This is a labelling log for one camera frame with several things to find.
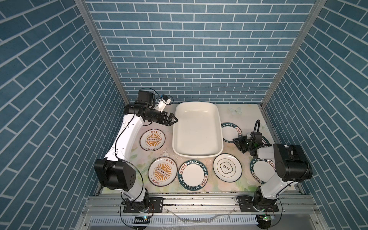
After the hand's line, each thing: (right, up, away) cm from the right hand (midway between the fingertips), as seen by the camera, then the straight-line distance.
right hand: (232, 138), depth 98 cm
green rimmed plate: (-28, -20, -13) cm, 37 cm away
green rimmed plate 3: (+23, -2, +1) cm, 23 cm away
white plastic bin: (-24, +3, +5) cm, 24 cm away
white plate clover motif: (-6, -17, -11) cm, 21 cm away
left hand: (-40, +14, -20) cm, 47 cm away
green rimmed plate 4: (+14, -17, -13) cm, 26 cm away
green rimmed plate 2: (+1, +4, +7) cm, 8 cm away
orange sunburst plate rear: (-56, -1, +1) cm, 56 cm away
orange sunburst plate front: (-46, -18, -13) cm, 51 cm away
